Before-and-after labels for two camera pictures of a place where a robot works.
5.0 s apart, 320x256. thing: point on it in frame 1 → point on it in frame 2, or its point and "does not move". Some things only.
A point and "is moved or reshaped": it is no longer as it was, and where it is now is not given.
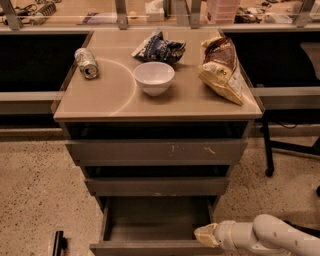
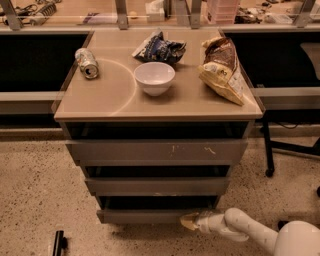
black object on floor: x=60 y=243 does not move
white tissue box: x=155 y=11 does not move
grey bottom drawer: x=155 y=226 is moved or reshaped
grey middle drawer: x=157 y=180 does not move
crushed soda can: x=86 y=62 does not move
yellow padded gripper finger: x=206 y=235 → x=188 y=220
